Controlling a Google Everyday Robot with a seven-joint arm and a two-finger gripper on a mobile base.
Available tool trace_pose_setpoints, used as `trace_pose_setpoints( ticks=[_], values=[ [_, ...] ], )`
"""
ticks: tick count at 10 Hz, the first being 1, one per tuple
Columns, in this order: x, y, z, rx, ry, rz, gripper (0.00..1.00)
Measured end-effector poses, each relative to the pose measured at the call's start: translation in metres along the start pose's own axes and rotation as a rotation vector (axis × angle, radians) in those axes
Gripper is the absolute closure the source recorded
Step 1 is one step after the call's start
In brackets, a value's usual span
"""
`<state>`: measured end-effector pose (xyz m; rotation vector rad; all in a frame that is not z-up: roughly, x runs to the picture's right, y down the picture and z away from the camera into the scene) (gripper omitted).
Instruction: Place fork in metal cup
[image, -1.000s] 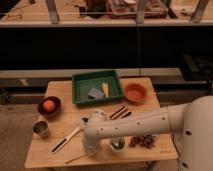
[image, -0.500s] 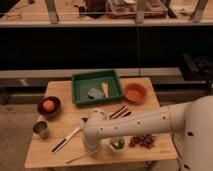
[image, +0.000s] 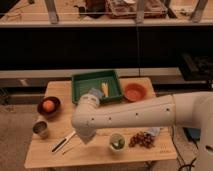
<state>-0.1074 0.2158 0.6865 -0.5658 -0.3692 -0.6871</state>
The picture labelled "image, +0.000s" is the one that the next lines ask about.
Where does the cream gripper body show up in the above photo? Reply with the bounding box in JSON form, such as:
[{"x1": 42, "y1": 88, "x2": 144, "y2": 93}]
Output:
[{"x1": 80, "y1": 133, "x2": 95, "y2": 144}]

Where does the metal fork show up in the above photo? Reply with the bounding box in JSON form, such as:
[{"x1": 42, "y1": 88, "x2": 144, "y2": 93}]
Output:
[{"x1": 62, "y1": 146, "x2": 75, "y2": 155}]

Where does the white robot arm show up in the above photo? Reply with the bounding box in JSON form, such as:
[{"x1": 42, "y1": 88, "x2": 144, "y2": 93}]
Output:
[{"x1": 71, "y1": 92, "x2": 213, "y2": 171}]

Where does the white cup with greens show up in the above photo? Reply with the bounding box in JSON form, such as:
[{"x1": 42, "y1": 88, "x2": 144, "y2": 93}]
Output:
[{"x1": 108, "y1": 133, "x2": 126, "y2": 153}]

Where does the metal cup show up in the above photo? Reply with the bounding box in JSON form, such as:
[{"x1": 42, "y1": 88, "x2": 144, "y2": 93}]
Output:
[{"x1": 33, "y1": 121, "x2": 49, "y2": 139}]

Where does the wooden table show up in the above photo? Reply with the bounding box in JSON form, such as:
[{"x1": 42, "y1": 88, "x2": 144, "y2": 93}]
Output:
[{"x1": 24, "y1": 81, "x2": 177, "y2": 170}]

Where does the blue-grey sponge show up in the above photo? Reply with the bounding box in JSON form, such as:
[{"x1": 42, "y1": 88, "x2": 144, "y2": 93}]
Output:
[{"x1": 89, "y1": 88, "x2": 104, "y2": 99}]

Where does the dark red bowl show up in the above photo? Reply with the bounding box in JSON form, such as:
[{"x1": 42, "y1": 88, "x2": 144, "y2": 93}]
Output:
[{"x1": 37, "y1": 96, "x2": 61, "y2": 118}]

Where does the orange fruit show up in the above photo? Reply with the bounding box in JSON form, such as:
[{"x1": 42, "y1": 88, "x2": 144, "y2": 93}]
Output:
[{"x1": 42, "y1": 100, "x2": 55, "y2": 112}]

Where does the green plastic tray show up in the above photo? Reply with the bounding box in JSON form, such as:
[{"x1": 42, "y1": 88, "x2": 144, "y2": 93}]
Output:
[{"x1": 71, "y1": 70, "x2": 123, "y2": 104}]

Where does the yellow corn piece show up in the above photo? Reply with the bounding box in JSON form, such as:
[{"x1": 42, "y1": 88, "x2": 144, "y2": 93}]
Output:
[{"x1": 102, "y1": 82, "x2": 109, "y2": 97}]

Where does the bunch of grapes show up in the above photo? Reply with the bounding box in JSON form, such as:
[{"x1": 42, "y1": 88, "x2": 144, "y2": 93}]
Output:
[{"x1": 129, "y1": 132, "x2": 155, "y2": 148}]

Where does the orange bowl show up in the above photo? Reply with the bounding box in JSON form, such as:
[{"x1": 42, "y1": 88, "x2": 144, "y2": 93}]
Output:
[{"x1": 124, "y1": 83, "x2": 146, "y2": 102}]

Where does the clear plastic bag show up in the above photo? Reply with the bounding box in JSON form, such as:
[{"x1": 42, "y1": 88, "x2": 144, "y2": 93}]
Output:
[{"x1": 146, "y1": 127, "x2": 160, "y2": 137}]

